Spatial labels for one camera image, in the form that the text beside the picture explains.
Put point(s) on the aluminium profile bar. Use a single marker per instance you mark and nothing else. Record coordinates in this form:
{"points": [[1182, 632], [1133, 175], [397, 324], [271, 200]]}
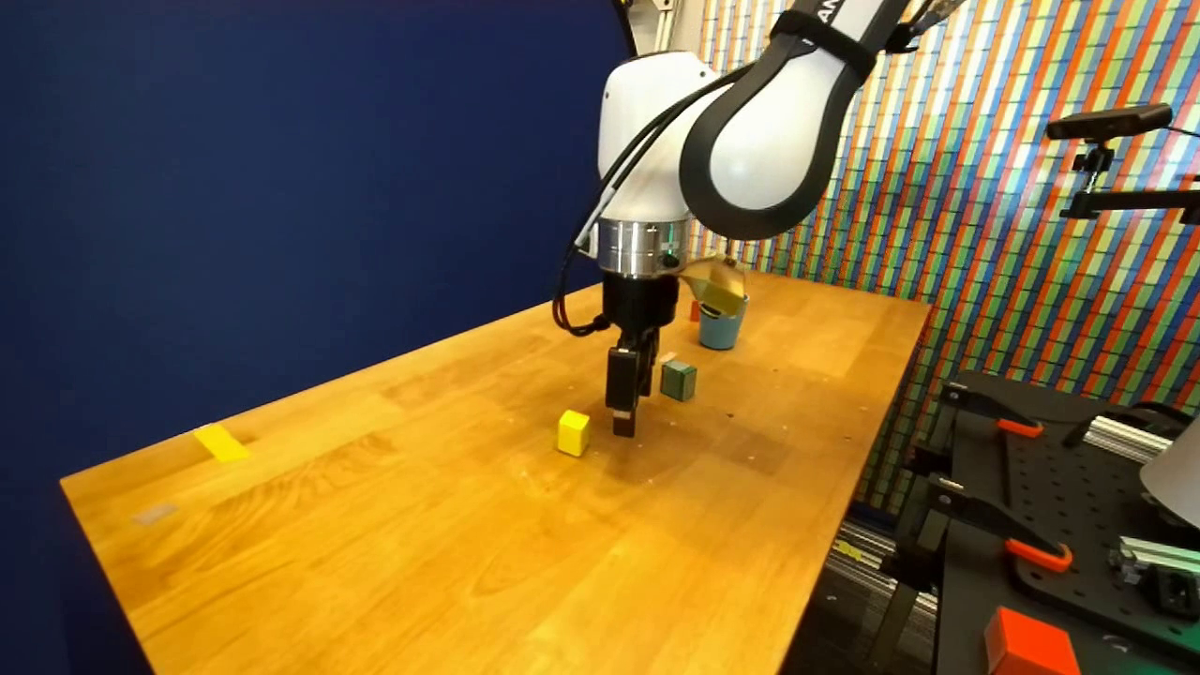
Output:
{"points": [[1148, 555], [1130, 439]]}

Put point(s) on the clear yellowish plastic scoop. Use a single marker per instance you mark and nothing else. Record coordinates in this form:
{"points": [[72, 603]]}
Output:
{"points": [[717, 286]]}

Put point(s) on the camera on mount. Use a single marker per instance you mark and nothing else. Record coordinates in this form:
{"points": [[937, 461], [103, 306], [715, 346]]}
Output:
{"points": [[1111, 124]]}

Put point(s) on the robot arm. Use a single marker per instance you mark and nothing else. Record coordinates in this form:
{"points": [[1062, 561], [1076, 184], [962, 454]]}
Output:
{"points": [[647, 141]]}

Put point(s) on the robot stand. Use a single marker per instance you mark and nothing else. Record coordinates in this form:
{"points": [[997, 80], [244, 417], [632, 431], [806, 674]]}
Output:
{"points": [[1031, 487]]}

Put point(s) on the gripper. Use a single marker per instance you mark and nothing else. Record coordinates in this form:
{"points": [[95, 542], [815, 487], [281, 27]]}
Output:
{"points": [[639, 302]]}

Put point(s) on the large red block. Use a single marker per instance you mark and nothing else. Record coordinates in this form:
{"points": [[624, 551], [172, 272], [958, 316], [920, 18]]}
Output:
{"points": [[1029, 647]]}

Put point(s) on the yellow tape strip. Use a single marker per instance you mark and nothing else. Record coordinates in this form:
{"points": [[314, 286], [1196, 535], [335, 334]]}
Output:
{"points": [[221, 442]]}

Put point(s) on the blue cup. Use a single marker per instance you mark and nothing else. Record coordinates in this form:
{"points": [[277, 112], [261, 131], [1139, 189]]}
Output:
{"points": [[721, 328]]}

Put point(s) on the yellow block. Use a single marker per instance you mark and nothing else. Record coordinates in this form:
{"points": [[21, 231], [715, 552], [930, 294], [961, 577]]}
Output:
{"points": [[573, 433]]}

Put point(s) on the green block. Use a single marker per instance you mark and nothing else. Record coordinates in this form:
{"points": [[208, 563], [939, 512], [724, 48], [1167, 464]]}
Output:
{"points": [[678, 381]]}

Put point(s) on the aluminium rail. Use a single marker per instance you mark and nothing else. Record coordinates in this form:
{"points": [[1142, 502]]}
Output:
{"points": [[867, 553]]}

